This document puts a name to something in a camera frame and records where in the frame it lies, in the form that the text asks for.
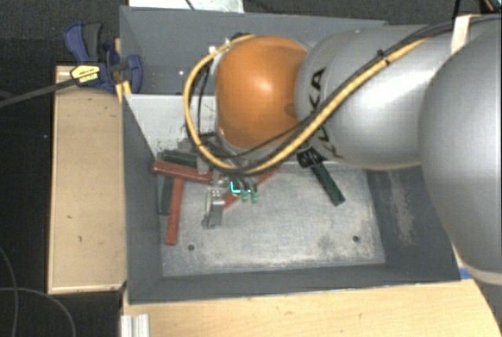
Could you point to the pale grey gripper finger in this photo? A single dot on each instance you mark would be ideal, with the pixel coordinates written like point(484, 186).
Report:
point(219, 212)
point(208, 212)

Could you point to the dark green flat block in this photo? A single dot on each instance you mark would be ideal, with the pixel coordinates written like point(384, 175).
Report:
point(331, 186)
point(180, 158)

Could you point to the grey metal bin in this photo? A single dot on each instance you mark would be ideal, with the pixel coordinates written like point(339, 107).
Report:
point(298, 225)

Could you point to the pale wood flat board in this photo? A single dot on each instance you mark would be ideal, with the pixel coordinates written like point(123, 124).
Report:
point(88, 186)

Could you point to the black cylinder on white bracket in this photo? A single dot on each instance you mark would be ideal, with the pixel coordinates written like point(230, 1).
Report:
point(310, 158)

